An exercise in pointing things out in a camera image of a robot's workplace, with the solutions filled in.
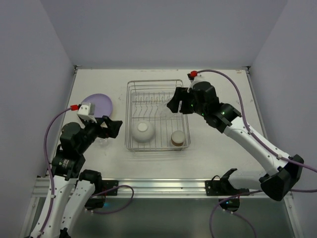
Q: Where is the aluminium front rail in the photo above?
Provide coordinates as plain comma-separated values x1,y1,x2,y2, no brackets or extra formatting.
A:
31,176,294,199

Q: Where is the white bowl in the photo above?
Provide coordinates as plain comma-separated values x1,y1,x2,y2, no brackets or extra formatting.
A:
132,120,155,143

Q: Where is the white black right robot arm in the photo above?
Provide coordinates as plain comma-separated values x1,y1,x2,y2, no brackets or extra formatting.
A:
167,81,304,201

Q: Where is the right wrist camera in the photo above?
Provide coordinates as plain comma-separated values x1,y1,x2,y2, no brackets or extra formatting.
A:
187,70,203,89

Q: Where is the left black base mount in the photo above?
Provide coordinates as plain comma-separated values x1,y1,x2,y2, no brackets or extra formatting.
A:
85,180,119,210

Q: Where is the brown white cup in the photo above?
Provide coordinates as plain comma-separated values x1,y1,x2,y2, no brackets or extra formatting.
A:
171,130,185,147

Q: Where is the metal wire dish rack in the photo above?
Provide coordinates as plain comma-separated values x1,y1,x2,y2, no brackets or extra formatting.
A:
125,79,191,152

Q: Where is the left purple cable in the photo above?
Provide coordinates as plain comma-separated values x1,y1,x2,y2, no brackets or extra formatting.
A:
37,104,134,238

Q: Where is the purple plate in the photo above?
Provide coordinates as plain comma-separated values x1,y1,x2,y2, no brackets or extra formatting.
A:
82,93,113,118

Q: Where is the large clear glass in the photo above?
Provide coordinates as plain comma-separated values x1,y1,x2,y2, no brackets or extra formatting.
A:
158,100,177,120

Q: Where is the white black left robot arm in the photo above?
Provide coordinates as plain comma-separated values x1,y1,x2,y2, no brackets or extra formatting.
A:
30,116,123,238

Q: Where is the small clear glass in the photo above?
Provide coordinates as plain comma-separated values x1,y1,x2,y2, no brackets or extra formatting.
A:
96,138,108,147

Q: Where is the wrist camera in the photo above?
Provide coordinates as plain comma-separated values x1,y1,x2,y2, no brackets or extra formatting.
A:
77,102,97,123
187,70,203,89

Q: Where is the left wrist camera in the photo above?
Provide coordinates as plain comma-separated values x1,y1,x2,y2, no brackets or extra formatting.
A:
77,102,97,123

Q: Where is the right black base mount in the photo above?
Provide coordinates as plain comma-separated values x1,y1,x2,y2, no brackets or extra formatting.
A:
205,176,249,212

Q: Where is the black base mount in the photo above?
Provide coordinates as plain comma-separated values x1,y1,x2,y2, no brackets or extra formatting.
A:
205,176,249,212
85,180,119,210

